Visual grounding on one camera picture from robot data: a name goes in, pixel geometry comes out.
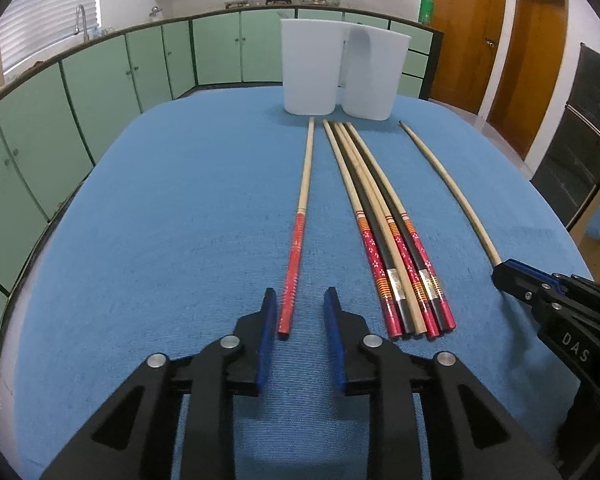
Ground red white-dashed chopstick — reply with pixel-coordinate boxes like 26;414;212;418
277;117;315;337

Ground black glass-front cabinet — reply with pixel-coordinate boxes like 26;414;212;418
530;42;600;231

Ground green kitchen base cabinets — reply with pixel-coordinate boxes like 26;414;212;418
0;7;443;376

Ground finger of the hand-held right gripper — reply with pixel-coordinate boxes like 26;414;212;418
492;261;568;328
507;259;600;311

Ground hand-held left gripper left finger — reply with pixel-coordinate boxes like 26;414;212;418
40;287;279;480

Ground brown wooden door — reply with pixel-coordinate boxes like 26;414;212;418
487;0;568;161
430;0;508;115

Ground white plastic container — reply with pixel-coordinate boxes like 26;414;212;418
280;18;348;116
341;22;412;121

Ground white window blinds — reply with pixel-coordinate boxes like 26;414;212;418
0;0;101;73

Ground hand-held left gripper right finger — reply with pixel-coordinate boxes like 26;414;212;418
322;287;563;480

